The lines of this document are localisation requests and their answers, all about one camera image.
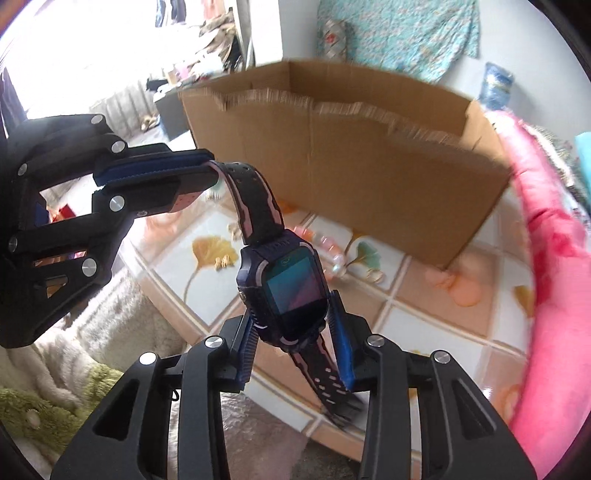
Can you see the green fuzzy cloth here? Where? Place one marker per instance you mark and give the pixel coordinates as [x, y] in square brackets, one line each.
[55, 406]

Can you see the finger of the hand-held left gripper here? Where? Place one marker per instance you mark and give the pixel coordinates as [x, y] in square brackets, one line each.
[147, 168]
[152, 196]

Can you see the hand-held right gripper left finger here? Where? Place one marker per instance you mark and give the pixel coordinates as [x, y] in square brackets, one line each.
[245, 355]

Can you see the pink floral blanket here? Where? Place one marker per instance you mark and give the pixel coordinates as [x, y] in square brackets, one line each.
[554, 277]

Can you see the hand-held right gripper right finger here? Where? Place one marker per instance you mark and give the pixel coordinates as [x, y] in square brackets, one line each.
[342, 350]

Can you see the grey patterned cloth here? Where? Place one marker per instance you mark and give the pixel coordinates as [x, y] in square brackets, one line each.
[561, 152]

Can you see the dark cabinet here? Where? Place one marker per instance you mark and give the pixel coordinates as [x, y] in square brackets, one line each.
[173, 113]

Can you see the cyan cartoon pillow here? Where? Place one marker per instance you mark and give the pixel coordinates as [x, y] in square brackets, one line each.
[584, 157]

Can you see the brown cardboard box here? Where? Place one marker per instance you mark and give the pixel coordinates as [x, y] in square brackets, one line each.
[346, 184]

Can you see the white fuzzy blanket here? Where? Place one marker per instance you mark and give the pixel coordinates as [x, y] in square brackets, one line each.
[120, 323]

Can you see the dark blue pink smartwatch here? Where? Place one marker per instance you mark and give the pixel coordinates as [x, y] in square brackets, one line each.
[286, 286]

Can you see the floral patterned cushion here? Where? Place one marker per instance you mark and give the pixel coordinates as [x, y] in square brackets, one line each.
[333, 39]

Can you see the red box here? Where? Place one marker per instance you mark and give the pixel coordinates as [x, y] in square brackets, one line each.
[63, 211]

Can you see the teal floral hanging cloth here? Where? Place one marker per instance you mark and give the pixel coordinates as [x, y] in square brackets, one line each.
[397, 32]

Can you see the small gold earring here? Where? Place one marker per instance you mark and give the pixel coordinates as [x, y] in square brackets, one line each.
[223, 262]

